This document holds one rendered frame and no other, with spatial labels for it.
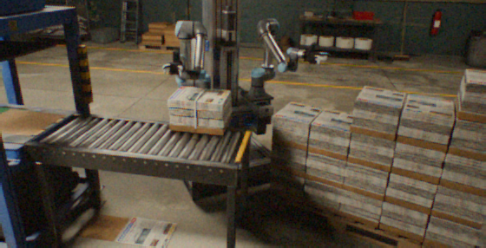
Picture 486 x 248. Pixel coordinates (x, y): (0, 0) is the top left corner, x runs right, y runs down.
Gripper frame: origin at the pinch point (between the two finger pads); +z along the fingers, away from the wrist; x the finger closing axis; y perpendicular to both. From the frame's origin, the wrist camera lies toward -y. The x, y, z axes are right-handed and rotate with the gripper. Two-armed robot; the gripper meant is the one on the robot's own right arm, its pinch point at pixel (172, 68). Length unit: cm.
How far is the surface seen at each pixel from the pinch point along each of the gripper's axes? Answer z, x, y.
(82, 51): -40, 75, 10
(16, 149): 32, 82, 57
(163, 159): 41, -7, 43
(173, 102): 1.6, -3.2, 22.4
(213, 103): 5.6, -29.4, 16.9
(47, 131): 6, 78, 56
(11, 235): 47, 80, 109
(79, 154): 33, 44, 53
